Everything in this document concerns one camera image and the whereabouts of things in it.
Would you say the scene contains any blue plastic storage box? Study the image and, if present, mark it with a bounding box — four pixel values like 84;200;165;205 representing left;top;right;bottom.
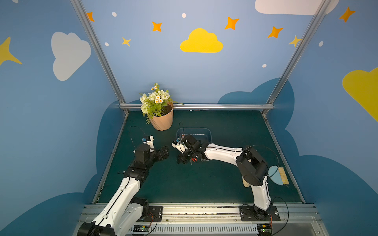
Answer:
176;127;212;143

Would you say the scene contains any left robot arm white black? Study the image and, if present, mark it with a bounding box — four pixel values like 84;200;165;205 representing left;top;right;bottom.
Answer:
77;136;169;236

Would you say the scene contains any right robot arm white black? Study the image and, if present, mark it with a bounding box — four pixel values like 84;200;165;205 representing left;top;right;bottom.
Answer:
172;135;281;221

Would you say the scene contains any white artificial flowers plant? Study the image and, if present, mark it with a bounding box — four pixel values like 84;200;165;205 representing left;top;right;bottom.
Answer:
139;83;183;124

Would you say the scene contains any beige work glove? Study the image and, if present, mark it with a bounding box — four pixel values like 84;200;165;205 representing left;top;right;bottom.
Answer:
242;178;251;188

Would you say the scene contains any left controller board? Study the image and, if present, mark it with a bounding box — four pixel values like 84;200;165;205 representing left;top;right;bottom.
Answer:
132;224;151;234

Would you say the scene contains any controller board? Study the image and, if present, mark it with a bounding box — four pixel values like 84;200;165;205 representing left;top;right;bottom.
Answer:
132;224;151;234
257;224;273;236

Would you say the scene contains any light blue hand brush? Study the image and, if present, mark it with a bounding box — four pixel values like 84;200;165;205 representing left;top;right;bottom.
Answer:
268;166;289;186

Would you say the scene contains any right controller board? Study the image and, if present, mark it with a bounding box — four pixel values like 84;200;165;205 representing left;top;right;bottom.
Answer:
257;224;273;236

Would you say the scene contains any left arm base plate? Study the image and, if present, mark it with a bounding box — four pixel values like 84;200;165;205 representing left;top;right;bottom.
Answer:
139;206;163;222

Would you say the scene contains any aluminium frame rail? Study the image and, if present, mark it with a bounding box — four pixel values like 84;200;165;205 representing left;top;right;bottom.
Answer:
119;102;275;111

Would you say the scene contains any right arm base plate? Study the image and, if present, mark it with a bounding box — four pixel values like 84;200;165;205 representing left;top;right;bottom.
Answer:
239;204;281;222

